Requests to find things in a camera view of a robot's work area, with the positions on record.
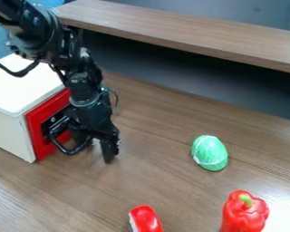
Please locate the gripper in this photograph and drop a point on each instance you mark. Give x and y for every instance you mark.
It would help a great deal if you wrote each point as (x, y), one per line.
(93, 119)

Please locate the drawer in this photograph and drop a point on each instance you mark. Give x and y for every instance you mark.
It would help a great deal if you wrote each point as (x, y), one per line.
(40, 120)

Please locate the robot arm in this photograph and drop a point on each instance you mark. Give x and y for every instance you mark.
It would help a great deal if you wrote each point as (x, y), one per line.
(38, 27)

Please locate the red toy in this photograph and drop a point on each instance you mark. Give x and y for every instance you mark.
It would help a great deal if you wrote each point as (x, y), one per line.
(145, 220)

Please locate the cabinet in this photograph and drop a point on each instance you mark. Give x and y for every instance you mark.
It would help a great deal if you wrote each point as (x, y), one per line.
(14, 90)

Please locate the green toy cabbage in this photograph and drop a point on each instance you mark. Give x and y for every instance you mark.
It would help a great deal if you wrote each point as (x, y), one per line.
(210, 153)

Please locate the wooden shelf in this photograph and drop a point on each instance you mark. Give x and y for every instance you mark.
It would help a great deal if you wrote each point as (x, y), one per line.
(200, 30)

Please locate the red toy pepper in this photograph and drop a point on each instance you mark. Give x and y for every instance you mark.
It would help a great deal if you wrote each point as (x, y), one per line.
(244, 216)

